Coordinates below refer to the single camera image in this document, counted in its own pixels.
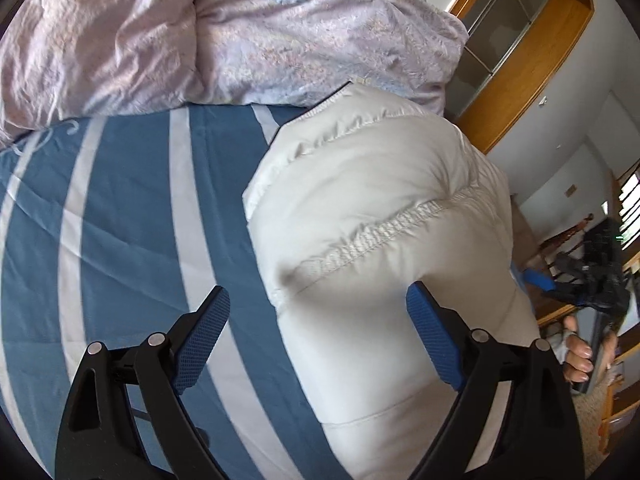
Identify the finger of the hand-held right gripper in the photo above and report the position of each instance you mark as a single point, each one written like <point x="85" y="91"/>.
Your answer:
<point x="540" y="280"/>
<point x="567" y="266"/>

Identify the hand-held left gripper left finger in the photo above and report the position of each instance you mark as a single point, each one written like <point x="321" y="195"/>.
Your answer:
<point x="202" y="340"/>

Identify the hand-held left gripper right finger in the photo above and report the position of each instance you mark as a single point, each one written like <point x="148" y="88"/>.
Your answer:
<point x="432" y="340"/>

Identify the white down jacket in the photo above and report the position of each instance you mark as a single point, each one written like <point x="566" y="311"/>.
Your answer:
<point x="375" y="200"/>

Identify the person's right hand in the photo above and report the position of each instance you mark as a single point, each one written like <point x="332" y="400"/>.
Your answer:
<point x="580" y="355"/>

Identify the wooden chair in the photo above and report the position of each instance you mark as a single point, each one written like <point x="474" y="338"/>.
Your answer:
<point x="565" y="240"/>

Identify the window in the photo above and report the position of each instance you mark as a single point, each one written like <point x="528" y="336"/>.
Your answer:
<point x="631" y="200"/>

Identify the blue white striped bed sheet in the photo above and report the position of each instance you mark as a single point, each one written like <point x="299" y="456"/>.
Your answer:
<point x="125" y="220"/>

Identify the wooden glass-door cabinet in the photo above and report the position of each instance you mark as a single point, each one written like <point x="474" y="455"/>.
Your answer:
<point x="530" y="45"/>

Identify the pink patterned quilt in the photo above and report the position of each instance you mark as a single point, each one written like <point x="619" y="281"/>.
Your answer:
<point x="225" y="35"/>

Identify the wall socket plate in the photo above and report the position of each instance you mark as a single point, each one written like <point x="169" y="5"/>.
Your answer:
<point x="571" y="190"/>

